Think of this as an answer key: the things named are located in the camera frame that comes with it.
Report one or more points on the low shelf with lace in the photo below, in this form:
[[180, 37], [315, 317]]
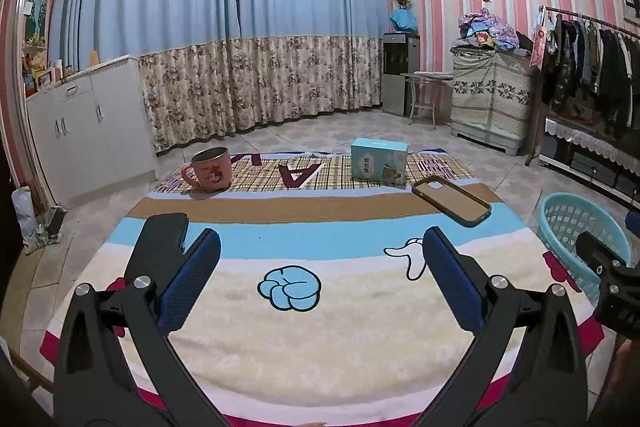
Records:
[[590, 157]]

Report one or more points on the blue floral curtain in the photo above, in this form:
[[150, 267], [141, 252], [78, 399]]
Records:
[[213, 67]]

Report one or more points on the small metal stool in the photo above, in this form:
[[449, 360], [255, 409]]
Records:
[[425, 93]]

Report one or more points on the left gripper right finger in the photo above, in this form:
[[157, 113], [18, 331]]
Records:
[[547, 385]]

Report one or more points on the clothes rack with garments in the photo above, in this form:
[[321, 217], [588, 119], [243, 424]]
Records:
[[587, 71]]

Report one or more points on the brown phone case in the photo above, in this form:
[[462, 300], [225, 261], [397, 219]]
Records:
[[457, 203]]

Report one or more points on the light blue cardboard box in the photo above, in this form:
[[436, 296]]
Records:
[[379, 161]]

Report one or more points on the person right hand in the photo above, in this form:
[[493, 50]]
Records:
[[619, 397]]

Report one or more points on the light blue plastic basket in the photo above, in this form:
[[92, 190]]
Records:
[[561, 217]]

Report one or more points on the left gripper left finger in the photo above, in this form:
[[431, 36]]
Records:
[[93, 383]]

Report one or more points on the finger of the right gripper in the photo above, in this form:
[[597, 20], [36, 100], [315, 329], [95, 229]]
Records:
[[632, 223]]

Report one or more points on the pink enamel mug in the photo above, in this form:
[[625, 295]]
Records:
[[209, 171]]

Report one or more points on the water dispenser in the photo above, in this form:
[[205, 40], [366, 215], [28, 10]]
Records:
[[401, 56]]

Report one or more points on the pile of clothes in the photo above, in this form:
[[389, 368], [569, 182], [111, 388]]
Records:
[[486, 31]]

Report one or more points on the blue potted plant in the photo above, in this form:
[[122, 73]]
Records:
[[403, 19]]

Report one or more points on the green wall poster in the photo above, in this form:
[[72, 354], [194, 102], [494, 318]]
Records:
[[35, 29]]

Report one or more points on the cloth covered cabinet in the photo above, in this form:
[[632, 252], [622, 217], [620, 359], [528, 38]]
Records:
[[492, 94]]

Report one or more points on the white cabinet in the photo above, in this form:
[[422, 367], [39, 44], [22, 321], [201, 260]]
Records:
[[91, 132]]

